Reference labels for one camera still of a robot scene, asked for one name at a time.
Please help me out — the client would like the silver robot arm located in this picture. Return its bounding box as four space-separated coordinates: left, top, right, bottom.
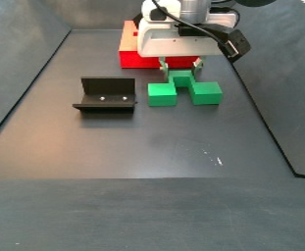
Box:
137 0 241 76

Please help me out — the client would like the black camera cable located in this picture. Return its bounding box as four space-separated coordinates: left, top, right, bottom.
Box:
151 0 241 45

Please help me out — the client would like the green stepped block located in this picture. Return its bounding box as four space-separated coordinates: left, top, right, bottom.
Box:
147 70 222 107

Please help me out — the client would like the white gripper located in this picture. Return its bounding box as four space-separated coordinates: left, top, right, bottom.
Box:
137 0 237 82

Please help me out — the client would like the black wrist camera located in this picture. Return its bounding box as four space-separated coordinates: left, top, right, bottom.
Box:
218 29 250 63

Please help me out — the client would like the black angle fixture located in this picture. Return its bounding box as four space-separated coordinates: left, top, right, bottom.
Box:
72 76 136 111

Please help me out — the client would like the red base board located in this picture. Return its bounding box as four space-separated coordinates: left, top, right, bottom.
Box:
117 21 198 69

